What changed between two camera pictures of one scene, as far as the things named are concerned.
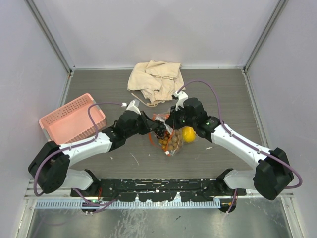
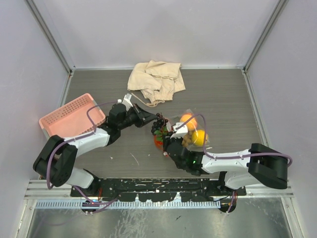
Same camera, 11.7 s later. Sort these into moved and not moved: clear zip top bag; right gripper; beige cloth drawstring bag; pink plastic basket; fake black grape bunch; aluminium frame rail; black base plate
Moved: clear zip top bag; fake black grape bunch; right gripper
Not moved: aluminium frame rail; beige cloth drawstring bag; black base plate; pink plastic basket
